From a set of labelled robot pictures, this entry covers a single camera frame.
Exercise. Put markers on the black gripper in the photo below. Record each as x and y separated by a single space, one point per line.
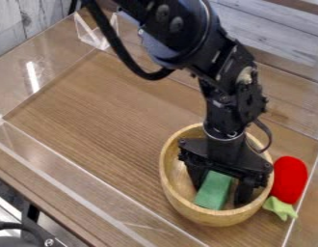
228 156

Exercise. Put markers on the green rectangular block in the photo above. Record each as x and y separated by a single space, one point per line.
212 193

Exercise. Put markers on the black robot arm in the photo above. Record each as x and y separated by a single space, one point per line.
184 38

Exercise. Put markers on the brown wooden bowl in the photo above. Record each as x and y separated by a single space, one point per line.
178 190

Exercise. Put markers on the red plush strawberry toy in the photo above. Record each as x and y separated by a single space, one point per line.
288 185

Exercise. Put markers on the black metal stand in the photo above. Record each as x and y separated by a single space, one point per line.
44 239

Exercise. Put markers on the clear acrylic corner bracket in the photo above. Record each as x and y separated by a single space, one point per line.
90 36

